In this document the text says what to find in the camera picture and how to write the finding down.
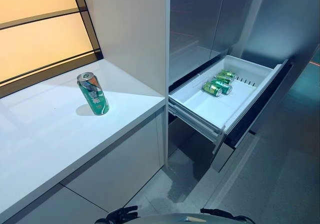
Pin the grey robot torso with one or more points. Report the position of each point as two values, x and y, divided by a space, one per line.
180 219

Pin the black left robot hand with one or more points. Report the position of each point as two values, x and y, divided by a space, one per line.
120 214

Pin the short green drink can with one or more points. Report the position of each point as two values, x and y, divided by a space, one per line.
226 75
226 87
211 88

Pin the tall green drink can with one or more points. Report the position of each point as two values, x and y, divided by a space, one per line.
96 96

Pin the steel fridge drawer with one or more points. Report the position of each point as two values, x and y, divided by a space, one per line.
225 156

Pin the stainless steel fridge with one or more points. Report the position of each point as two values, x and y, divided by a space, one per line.
195 22

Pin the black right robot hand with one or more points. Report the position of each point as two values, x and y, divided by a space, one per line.
217 212

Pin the lit window black frame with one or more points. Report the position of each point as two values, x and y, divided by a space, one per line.
37 39

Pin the white fridge drawer dark front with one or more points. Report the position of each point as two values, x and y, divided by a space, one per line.
207 106

